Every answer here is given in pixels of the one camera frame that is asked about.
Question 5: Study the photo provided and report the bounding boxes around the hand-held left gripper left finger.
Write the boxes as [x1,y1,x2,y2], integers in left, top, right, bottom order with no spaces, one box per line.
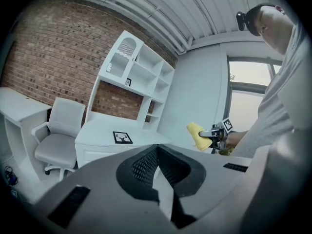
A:
[31,143,178,234]

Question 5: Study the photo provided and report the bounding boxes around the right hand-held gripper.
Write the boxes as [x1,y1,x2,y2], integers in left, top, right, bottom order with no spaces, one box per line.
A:
[198,117,235,156]

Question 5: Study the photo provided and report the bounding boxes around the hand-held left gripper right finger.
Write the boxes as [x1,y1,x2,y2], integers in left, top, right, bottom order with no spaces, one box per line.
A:
[157,128,312,234]

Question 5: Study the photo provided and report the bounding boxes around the yellow cloth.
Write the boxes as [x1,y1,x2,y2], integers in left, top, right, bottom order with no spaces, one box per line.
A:
[186,121,214,153]

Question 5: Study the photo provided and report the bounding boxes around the black deer picture frame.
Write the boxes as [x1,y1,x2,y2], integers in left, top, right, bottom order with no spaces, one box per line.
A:
[112,131,135,145]

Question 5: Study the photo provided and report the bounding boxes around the person's right forearm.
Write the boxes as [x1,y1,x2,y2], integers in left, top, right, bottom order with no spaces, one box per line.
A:
[226,130,250,149]

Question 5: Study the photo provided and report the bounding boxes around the white office chair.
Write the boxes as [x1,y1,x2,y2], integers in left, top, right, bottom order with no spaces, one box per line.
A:
[31,97,87,181]

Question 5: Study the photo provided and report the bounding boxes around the person's white shirt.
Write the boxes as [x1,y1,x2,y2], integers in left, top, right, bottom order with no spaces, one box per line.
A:
[233,20,312,159]

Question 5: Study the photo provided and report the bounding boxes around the white desk with hutch shelves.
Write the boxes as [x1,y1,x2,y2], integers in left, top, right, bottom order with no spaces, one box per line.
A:
[74,30,176,169]

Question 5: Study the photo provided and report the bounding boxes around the plain white desk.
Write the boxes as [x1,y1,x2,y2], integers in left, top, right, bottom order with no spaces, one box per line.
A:
[0,86,53,181]

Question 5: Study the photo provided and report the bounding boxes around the person's head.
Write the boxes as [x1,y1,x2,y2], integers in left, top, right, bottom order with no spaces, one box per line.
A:
[248,3,297,56]

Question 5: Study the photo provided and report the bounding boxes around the window with grey frame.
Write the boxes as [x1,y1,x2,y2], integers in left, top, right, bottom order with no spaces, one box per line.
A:
[226,56,285,134]

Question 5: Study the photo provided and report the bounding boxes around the blue and black cables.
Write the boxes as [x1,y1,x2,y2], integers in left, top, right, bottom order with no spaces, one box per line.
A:
[3,165,19,187]

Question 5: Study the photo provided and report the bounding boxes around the black head-mounted camera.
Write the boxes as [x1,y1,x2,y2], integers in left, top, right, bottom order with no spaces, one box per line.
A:
[235,11,251,32]

